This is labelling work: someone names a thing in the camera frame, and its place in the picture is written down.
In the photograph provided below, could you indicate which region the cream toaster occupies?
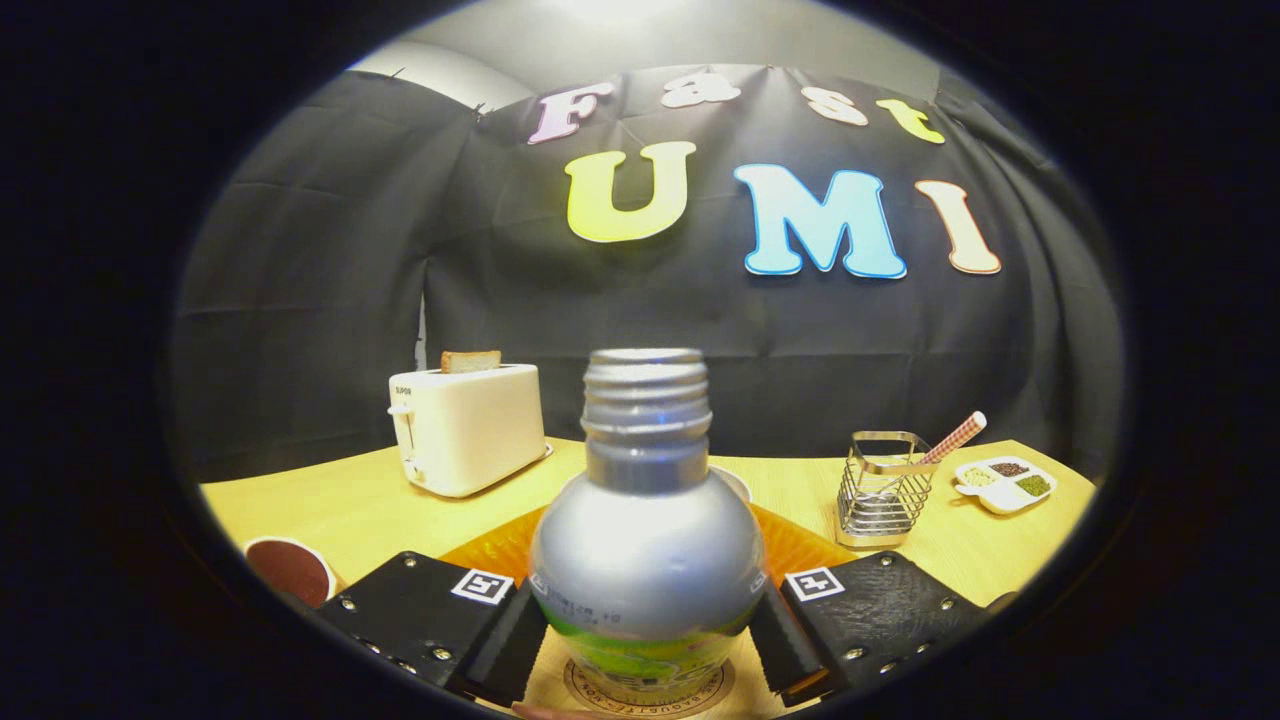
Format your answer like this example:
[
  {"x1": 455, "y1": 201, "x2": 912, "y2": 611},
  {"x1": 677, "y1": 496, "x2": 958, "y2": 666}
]
[{"x1": 388, "y1": 363, "x2": 551, "y2": 499}]

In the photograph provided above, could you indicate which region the black backdrop cloth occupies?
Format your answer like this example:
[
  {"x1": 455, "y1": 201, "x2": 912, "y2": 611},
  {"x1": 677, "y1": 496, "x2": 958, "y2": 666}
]
[{"x1": 170, "y1": 62, "x2": 1126, "y2": 486}]

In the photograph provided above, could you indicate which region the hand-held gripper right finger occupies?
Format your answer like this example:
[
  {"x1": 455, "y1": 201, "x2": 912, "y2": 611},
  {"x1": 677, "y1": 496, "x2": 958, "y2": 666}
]
[{"x1": 748, "y1": 505, "x2": 1016, "y2": 709}]

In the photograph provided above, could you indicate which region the wire mesh holder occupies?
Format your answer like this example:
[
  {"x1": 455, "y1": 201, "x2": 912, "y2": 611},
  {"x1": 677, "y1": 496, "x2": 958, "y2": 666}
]
[{"x1": 835, "y1": 431, "x2": 939, "y2": 549}]

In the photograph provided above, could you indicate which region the wooden table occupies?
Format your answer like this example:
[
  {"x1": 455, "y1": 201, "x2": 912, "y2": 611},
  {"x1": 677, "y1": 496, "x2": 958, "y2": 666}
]
[{"x1": 200, "y1": 438, "x2": 1099, "y2": 720}]

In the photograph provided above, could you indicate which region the cream cup with stick handle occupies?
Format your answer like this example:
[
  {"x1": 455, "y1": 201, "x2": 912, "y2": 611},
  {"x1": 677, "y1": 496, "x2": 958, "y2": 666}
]
[{"x1": 243, "y1": 537, "x2": 346, "y2": 609}]

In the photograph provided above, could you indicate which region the round cork coaster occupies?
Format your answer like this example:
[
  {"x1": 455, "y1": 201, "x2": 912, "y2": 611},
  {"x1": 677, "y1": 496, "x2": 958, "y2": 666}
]
[{"x1": 562, "y1": 655, "x2": 736, "y2": 720}]

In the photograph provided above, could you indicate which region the silver bottle with green label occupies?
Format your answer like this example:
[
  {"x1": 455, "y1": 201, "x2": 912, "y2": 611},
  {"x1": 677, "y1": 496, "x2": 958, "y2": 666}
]
[{"x1": 528, "y1": 348, "x2": 768, "y2": 706}]

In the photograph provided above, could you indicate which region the white divided dish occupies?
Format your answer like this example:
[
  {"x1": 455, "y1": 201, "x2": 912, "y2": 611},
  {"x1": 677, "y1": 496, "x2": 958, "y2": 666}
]
[{"x1": 953, "y1": 456, "x2": 1058, "y2": 515}]

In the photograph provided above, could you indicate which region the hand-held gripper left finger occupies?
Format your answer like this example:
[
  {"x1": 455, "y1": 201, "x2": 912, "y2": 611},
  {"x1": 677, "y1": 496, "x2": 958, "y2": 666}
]
[{"x1": 305, "y1": 510, "x2": 551, "y2": 709}]

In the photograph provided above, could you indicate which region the red striped straw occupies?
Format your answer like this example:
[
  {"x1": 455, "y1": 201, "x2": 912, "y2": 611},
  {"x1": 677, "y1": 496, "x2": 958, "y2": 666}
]
[{"x1": 920, "y1": 411, "x2": 988, "y2": 467}]

